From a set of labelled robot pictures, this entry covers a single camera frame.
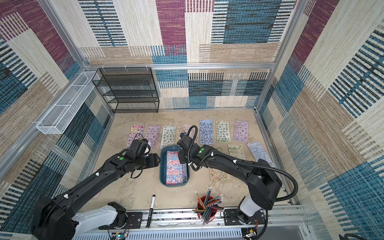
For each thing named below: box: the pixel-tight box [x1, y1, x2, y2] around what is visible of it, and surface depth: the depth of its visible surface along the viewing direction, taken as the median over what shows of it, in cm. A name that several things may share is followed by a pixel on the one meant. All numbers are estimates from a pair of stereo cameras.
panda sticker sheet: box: [208, 167, 227, 182], surface depth 89 cm
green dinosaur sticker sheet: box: [160, 125, 177, 149], surface depth 107 cm
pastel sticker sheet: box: [247, 141, 275, 168], surface depth 99 cm
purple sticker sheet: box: [145, 124, 161, 149], surface depth 110 cm
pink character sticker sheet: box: [233, 120, 249, 143], surface depth 110 cm
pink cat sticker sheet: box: [126, 124, 145, 149], surface depth 110 cm
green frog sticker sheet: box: [216, 120, 231, 143], surface depth 109 cm
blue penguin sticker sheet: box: [199, 119, 214, 145], surface depth 110 cm
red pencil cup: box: [197, 195, 219, 223], surface depth 70 cm
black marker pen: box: [146, 194, 156, 228], surface depth 77 cm
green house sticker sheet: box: [228, 143, 246, 160], surface depth 101 cm
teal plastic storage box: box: [160, 145, 190, 188], surface depth 87 cm
